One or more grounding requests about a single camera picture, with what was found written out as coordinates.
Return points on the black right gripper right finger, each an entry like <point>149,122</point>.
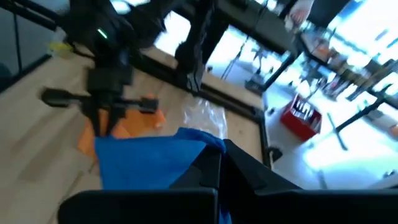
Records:
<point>280,205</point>

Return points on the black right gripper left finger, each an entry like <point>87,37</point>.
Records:
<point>140,207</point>

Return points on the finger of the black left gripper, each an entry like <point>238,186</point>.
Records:
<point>114,119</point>
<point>94,121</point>

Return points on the orange elastic bandage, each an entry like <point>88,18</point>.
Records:
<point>136,123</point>

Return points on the blue elastic bandage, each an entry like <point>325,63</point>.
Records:
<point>140,161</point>

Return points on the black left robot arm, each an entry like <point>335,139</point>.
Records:
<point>93,28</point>

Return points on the red plastic crate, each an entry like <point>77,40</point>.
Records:
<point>298,126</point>

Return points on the clear plastic bag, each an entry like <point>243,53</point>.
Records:
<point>205,116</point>

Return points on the black aluminium frame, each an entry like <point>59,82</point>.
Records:
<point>236,104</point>

